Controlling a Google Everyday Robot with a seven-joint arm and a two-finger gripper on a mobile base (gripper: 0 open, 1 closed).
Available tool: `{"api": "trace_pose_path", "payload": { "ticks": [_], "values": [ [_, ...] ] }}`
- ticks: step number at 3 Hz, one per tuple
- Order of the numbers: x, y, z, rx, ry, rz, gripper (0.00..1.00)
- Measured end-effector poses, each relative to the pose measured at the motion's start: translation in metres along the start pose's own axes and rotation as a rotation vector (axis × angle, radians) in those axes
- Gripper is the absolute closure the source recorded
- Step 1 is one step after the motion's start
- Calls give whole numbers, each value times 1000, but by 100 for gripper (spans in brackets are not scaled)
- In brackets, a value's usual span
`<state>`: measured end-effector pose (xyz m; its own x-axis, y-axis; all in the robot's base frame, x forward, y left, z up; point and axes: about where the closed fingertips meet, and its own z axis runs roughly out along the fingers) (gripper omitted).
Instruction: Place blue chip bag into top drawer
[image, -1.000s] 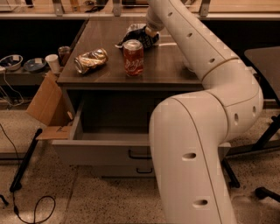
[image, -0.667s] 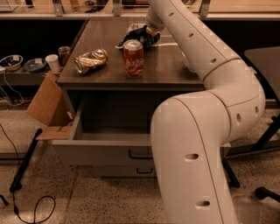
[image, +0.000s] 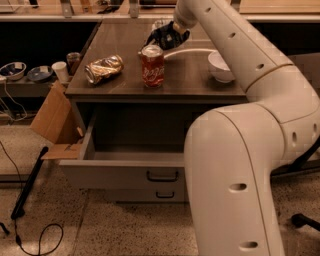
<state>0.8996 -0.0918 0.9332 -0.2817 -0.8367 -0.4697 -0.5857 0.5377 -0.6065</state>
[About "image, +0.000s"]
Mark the blue chip bag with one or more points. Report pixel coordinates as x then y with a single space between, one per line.
164 35

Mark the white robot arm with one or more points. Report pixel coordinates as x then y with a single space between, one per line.
231 151

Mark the open top drawer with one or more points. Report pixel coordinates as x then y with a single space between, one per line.
132 146

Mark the lower drawer front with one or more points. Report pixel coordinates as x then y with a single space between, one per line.
148 195

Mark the red soda can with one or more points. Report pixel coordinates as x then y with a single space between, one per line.
152 61

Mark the white bowl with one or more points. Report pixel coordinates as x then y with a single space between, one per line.
218 68

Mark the crushed gold can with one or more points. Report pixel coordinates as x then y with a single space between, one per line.
104 68

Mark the cardboard box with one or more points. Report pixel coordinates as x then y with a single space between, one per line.
56 122

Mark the brown glass jar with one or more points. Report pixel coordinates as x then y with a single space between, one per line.
73 61

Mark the white paper cup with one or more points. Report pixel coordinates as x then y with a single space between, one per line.
61 71

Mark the blue bowl right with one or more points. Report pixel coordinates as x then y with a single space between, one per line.
40 74

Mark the blue bowl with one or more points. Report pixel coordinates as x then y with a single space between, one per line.
13 71
40 74

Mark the black stand leg right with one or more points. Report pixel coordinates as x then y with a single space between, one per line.
302 163

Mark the black stand leg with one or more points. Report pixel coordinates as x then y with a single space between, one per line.
18 209
302 163

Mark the blue bowl left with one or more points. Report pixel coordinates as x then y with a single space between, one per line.
13 71

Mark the black stand leg left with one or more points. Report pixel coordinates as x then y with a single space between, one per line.
18 209

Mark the black caster foot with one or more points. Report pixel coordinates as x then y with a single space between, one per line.
299 220

